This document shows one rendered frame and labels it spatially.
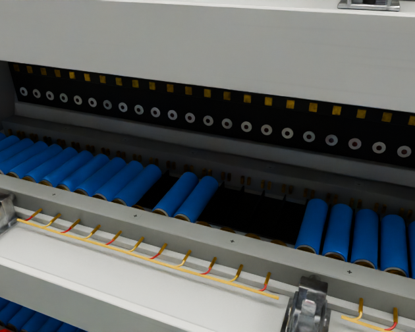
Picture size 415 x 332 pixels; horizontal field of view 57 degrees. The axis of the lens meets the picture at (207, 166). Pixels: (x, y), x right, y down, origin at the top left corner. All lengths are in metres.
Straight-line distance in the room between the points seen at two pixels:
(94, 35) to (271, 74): 0.11
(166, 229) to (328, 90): 0.16
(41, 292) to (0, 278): 0.04
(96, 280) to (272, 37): 0.21
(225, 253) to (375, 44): 0.17
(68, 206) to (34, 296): 0.07
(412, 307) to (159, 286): 0.17
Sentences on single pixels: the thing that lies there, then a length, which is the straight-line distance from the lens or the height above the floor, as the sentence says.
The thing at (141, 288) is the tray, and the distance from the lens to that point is 0.29.
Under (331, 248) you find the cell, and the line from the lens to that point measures 0.30.
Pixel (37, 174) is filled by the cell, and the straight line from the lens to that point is 0.41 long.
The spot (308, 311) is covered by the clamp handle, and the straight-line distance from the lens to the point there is 0.25.
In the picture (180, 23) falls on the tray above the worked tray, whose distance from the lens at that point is 0.23.
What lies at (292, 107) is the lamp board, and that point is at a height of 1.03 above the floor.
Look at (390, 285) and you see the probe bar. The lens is 0.28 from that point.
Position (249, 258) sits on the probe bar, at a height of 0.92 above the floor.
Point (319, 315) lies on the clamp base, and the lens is 0.25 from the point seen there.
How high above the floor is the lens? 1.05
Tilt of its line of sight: 14 degrees down
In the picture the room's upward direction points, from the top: 7 degrees clockwise
